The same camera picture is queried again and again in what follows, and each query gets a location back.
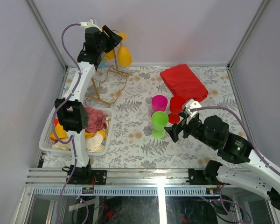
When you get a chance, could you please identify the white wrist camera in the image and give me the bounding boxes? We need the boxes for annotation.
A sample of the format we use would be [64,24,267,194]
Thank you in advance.
[80,19,102,32]
[182,99,202,124]

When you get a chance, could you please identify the teal plastic wine glass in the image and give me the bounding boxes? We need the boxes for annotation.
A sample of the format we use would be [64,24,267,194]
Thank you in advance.
[98,52,106,68]

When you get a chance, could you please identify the gold wire wine glass rack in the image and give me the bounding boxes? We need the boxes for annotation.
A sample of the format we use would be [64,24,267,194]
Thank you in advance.
[84,29,133,108]

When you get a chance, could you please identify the red plastic wine glass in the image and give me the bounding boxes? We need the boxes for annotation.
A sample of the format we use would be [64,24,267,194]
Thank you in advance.
[168,96,186,124]

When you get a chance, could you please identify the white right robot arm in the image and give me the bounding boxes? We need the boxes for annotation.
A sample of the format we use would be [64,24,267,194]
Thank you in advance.
[165,113,280,210]

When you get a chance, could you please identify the magenta plastic wine glass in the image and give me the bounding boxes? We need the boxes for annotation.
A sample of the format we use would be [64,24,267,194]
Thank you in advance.
[151,95,168,112]

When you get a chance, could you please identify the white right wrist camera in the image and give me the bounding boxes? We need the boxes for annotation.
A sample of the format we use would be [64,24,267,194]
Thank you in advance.
[182,99,202,124]

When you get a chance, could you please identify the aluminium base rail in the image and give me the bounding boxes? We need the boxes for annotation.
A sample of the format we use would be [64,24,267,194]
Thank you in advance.
[25,168,194,187]

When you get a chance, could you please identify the yellow cloth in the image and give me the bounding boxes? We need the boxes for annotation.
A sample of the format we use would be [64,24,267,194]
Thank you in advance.
[50,119,106,141]

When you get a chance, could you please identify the red folded cloth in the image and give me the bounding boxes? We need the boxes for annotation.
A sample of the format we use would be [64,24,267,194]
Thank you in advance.
[160,64,208,102]

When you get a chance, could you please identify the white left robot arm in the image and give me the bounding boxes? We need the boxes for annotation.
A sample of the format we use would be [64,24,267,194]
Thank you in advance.
[52,20,122,187]

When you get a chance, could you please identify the pink crumpled cloth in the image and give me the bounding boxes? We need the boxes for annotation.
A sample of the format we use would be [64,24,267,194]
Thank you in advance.
[85,107,107,133]

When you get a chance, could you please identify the white plastic basket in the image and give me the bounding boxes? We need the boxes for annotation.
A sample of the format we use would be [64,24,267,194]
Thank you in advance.
[39,107,115,156]

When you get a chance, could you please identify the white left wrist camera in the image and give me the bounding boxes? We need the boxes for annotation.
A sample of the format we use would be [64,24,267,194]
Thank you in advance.
[80,19,102,32]

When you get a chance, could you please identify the grey cable duct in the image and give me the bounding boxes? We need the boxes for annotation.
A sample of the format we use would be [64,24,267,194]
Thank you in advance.
[34,186,214,196]

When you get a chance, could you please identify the green plastic wine glass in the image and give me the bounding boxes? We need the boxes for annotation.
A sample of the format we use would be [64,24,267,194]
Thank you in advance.
[151,111,168,139]

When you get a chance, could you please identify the orange plastic wine glass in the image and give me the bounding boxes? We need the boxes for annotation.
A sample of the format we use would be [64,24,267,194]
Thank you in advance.
[117,32,133,67]
[104,50,114,62]

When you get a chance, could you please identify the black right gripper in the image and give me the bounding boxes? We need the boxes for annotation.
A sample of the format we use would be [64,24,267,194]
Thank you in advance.
[163,112,217,149]

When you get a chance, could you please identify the cream cloth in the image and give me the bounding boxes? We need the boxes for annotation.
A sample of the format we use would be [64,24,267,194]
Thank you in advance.
[51,133,105,153]

